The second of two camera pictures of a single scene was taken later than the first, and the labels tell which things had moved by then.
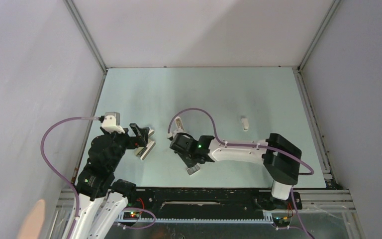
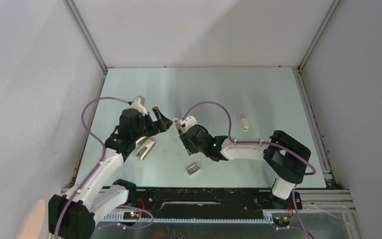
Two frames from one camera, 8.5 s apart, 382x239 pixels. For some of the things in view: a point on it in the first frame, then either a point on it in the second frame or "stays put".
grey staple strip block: x=192 y=170 stays put
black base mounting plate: x=213 y=200 stays put
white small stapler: x=244 y=124 stays put
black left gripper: x=135 y=141 to x=155 y=127
